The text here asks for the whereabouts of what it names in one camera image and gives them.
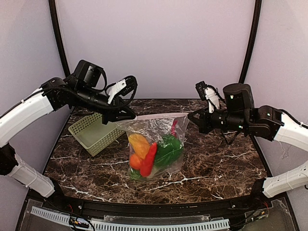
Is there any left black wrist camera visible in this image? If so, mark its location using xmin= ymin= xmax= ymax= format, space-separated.
xmin=105 ymin=76 xmax=138 ymax=104

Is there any white bok choy toy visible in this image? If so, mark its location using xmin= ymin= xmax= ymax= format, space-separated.
xmin=128 ymin=134 xmax=184 ymax=180

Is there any white slotted cable duct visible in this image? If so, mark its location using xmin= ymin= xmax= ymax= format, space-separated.
xmin=30 ymin=206 xmax=230 ymax=231

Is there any black frame post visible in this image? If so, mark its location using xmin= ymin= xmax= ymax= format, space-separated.
xmin=48 ymin=0 xmax=70 ymax=77
xmin=238 ymin=0 xmax=262 ymax=84

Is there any orange fruit toy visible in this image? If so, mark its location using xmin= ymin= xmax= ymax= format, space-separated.
xmin=129 ymin=154 xmax=142 ymax=170

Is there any right black frame post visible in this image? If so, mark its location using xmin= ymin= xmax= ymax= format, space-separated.
xmin=238 ymin=0 xmax=262 ymax=84

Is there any beige perforated plastic basket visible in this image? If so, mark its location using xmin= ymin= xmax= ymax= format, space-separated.
xmin=68 ymin=113 xmax=125 ymax=156

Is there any left black frame post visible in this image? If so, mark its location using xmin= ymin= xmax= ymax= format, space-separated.
xmin=48 ymin=0 xmax=70 ymax=77

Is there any dark red chili toy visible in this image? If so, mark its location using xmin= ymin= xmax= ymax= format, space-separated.
xmin=171 ymin=119 xmax=178 ymax=137

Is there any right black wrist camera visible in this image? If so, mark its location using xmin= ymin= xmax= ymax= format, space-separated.
xmin=195 ymin=81 xmax=225 ymax=113

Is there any clear zip top bag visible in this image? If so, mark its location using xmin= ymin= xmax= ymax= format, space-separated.
xmin=116 ymin=113 xmax=189 ymax=181

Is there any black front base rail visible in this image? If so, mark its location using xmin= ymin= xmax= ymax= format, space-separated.
xmin=14 ymin=187 xmax=301 ymax=231

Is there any red pepper toy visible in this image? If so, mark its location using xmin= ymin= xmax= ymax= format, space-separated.
xmin=140 ymin=142 xmax=157 ymax=178

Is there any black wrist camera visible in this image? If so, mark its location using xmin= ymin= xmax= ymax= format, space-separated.
xmin=105 ymin=76 xmax=138 ymax=104
xmin=195 ymin=81 xmax=225 ymax=113

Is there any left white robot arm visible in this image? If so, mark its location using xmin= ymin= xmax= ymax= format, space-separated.
xmin=0 ymin=60 xmax=138 ymax=199

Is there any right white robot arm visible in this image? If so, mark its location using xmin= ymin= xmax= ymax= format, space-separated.
xmin=188 ymin=81 xmax=308 ymax=151

